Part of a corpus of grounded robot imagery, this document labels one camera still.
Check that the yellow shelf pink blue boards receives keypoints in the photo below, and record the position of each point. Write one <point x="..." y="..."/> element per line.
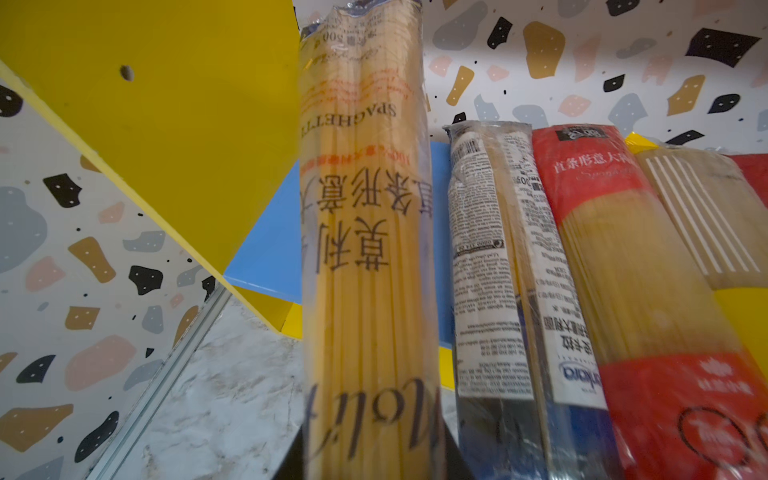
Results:
<point x="189" y="107"/>

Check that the clear spaghetti bag Chinese text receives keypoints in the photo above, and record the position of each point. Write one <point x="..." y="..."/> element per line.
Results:
<point x="370" y="333"/>

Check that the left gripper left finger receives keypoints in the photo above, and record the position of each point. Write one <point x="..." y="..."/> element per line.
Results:
<point x="292" y="468"/>

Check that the yellow Pastatime bag tall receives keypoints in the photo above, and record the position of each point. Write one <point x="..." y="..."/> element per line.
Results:
<point x="723" y="223"/>

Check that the clear bag white label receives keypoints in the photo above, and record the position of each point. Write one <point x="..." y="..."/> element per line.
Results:
<point x="530" y="400"/>

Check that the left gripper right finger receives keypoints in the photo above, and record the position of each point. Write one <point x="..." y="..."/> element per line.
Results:
<point x="455" y="465"/>

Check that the red spaghetti bag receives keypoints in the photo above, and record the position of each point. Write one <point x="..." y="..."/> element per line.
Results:
<point x="755" y="170"/>
<point x="686" y="398"/>

